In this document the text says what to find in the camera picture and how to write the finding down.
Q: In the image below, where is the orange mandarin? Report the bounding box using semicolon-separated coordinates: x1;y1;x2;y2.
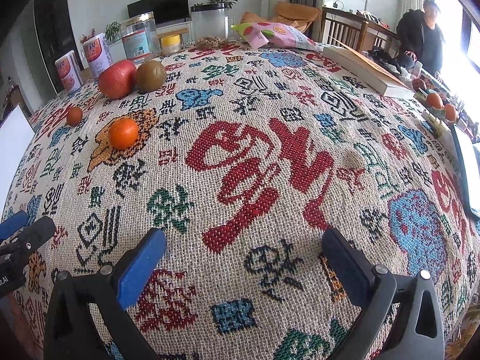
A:
108;118;139;150

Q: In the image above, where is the brown kiwi fruit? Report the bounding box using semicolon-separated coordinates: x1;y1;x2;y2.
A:
135;59;167;92

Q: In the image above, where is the white board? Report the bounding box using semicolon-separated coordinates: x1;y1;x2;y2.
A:
0;106;34;210

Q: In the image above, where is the small dark red-brown fruit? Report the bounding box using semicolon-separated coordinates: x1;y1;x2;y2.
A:
66;106;83;127

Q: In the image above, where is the patterned woven tablecloth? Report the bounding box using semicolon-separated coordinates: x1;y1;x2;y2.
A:
3;43;479;359

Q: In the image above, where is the red apple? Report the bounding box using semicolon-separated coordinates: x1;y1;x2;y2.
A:
97;59;137;100

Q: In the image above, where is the left orange-purple can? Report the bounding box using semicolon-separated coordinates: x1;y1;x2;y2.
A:
55;50;83;94

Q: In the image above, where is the orange-purple can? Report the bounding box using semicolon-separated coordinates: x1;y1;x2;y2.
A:
83;33;113;80
55;50;83;94

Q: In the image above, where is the right orange-purple can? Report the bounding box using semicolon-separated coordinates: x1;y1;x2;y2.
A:
83;33;113;80

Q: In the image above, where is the small yellow lid jar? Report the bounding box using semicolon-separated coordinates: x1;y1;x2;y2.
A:
160;34;182;55

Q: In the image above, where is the book on table edge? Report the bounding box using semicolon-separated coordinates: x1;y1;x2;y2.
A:
323;45;413;98

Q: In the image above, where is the clear jar blue label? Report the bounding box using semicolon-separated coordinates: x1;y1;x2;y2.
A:
120;11;161;63

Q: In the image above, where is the pile of nuts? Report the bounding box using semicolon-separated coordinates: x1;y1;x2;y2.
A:
195;37;230;50

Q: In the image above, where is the wooden chair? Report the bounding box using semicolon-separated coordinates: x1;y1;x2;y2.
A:
319;7;400;56

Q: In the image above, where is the dark display cabinet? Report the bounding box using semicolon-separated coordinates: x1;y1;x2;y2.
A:
33;0;80;93

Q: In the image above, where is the person in black jacket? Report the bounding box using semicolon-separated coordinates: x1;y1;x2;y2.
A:
396;0;443;79

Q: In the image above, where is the clear jar black lid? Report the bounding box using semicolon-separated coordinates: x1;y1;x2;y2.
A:
190;2;229;41

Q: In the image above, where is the pink snack bag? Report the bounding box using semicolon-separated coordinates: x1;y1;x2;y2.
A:
231;22;324;51

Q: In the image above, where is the black television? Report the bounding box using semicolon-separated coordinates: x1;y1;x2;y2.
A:
127;0;191;25

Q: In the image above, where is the orange cushion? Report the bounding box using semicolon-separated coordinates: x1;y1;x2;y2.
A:
240;1;321;33

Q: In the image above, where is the green potted plant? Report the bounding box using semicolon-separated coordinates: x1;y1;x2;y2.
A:
207;0;239;9

